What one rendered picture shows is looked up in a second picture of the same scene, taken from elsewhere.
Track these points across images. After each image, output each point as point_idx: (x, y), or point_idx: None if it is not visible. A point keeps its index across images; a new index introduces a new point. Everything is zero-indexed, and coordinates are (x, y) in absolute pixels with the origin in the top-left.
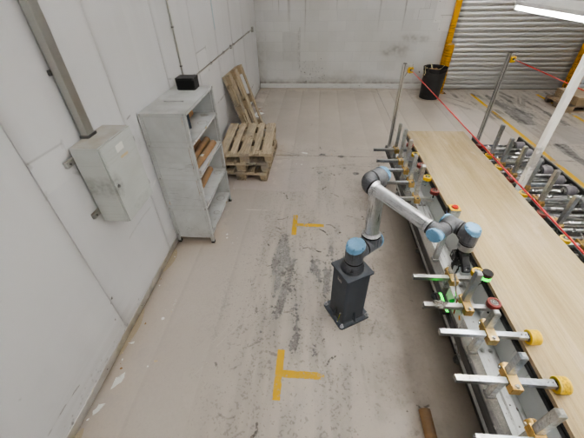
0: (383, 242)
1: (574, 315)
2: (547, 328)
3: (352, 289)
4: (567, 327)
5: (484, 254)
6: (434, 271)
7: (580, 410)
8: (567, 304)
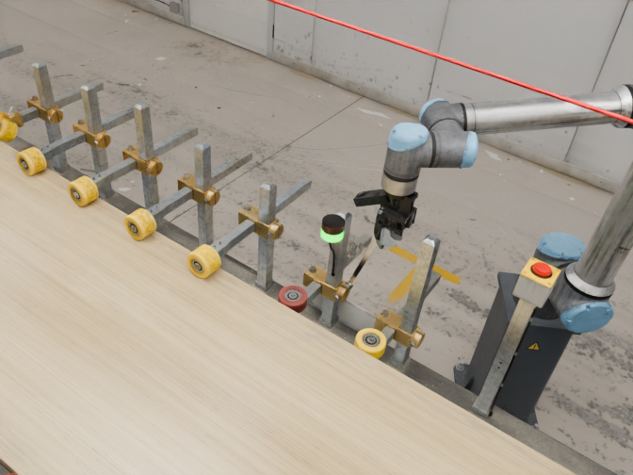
0: (568, 317)
1: (159, 385)
2: (190, 315)
3: (495, 307)
4: (163, 345)
5: (410, 406)
6: (446, 378)
7: (106, 230)
8: (183, 404)
